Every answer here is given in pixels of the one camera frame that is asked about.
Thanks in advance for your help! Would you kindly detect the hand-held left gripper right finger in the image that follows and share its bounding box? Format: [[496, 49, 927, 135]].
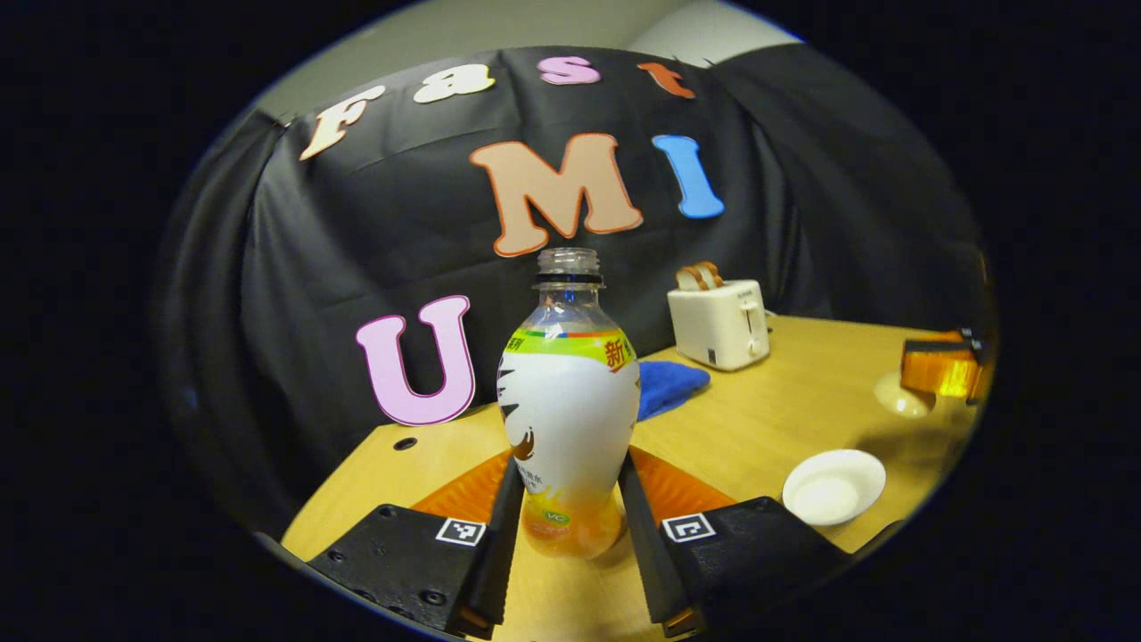
[[618, 449, 848, 638]]

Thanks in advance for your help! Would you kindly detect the blue folded towel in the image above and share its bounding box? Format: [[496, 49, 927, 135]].
[[635, 360, 711, 422]]

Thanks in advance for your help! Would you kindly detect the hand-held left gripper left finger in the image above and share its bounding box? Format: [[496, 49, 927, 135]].
[[308, 450, 525, 638]]

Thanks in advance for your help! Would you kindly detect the white label water bottle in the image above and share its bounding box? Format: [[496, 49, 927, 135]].
[[497, 248, 641, 560]]

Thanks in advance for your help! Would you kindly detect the cream teacup lid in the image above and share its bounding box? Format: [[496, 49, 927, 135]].
[[874, 370, 937, 420]]

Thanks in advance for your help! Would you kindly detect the white toaster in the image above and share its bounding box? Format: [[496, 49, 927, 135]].
[[667, 279, 770, 373]]

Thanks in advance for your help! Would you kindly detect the cream ceramic teacup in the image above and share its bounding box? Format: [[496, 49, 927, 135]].
[[783, 449, 887, 527]]

